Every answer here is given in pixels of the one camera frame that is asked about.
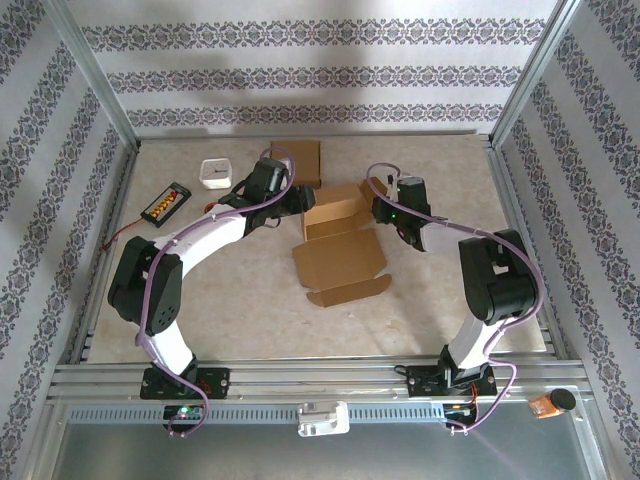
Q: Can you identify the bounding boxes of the brown cardboard box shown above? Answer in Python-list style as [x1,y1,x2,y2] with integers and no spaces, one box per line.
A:
[292,180,392,307]
[269,140,322,190]

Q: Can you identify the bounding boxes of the white square clock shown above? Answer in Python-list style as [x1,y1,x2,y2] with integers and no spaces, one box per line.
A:
[199,158,235,191]

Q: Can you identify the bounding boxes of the black charger board yellow plugs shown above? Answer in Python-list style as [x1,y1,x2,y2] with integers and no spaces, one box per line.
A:
[140,182,194,229]

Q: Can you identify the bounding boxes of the controller board with green light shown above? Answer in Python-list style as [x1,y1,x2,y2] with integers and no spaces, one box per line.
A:
[163,403,206,421]

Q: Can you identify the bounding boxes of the orange bottle with black cap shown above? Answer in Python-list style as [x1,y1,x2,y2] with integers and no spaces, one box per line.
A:
[529,387,579,419]

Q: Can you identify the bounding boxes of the grey metal sheet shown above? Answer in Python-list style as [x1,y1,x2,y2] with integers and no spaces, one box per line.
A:
[29,399,611,480]

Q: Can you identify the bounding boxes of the aluminium wall foot rail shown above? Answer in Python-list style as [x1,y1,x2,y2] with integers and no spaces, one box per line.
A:
[137,128,496,146]

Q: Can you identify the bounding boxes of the aluminium side rail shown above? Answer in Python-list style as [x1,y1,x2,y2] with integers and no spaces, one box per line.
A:
[487,144,571,360]
[68,144,142,362]

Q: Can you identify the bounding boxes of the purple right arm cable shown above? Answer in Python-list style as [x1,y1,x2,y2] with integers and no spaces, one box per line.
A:
[366,162,546,435]

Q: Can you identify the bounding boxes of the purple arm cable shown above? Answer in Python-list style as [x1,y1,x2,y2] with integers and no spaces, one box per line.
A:
[366,162,546,435]
[134,149,299,439]

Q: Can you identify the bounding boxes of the red black wire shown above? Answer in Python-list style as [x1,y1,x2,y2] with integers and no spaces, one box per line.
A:
[102,219,146,251]

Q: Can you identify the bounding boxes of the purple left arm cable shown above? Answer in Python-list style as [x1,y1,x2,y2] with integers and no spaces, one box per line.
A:
[134,149,299,439]

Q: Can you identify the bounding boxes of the aluminium frame post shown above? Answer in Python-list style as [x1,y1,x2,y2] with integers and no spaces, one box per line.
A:
[47,0,142,146]
[491,0,584,146]

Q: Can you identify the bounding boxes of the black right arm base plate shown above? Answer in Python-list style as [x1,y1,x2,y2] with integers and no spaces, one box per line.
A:
[407,364,499,399]

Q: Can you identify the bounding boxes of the long aluminium base rail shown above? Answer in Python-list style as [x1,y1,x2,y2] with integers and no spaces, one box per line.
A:
[47,357,594,404]

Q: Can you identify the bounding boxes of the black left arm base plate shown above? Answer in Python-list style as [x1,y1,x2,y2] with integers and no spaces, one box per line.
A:
[139,367,232,401]

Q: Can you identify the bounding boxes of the grey slotted cable duct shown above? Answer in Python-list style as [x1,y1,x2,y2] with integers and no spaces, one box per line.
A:
[67,403,446,426]

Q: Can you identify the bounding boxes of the white plastic bracket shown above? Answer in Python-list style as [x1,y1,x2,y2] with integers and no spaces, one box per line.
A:
[297,400,350,438]

